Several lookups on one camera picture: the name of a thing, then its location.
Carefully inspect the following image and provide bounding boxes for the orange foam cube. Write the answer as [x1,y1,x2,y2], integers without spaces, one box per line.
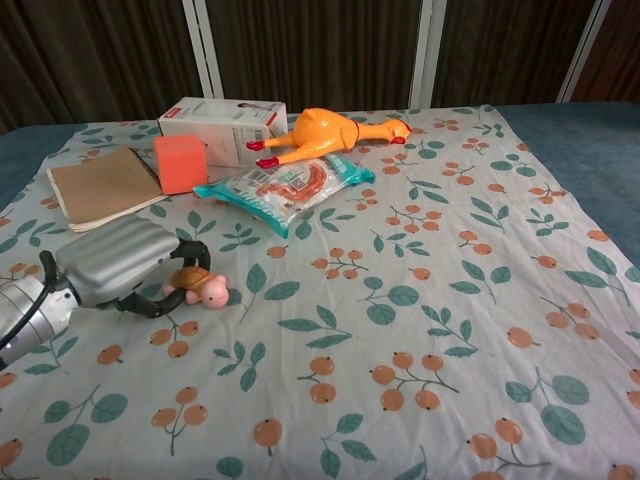
[152,133,209,196]

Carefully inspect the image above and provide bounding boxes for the floral patterned tablecloth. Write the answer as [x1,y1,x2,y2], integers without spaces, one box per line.
[0,103,640,480]

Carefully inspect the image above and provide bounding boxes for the small orange toy figure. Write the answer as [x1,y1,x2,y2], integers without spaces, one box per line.
[160,267,232,307]

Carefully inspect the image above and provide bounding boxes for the white cardboard product box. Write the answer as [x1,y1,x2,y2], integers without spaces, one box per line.
[157,96,289,169]

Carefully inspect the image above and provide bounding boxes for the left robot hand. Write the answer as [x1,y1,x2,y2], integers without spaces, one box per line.
[39,214,214,321]

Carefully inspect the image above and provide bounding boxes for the brown spiral notebook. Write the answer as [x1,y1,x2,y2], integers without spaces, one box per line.
[46,146,171,234]

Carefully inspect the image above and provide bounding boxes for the blue padded table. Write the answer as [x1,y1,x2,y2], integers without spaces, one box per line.
[0,102,640,261]

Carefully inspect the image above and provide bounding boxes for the yellow rubber chicken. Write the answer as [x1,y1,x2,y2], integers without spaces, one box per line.
[246,107,414,170]

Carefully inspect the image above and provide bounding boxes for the teal snack packet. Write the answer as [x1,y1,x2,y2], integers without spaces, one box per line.
[192,153,376,240]

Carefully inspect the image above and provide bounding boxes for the wooden folding screen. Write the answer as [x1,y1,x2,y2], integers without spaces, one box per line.
[0,0,640,136]

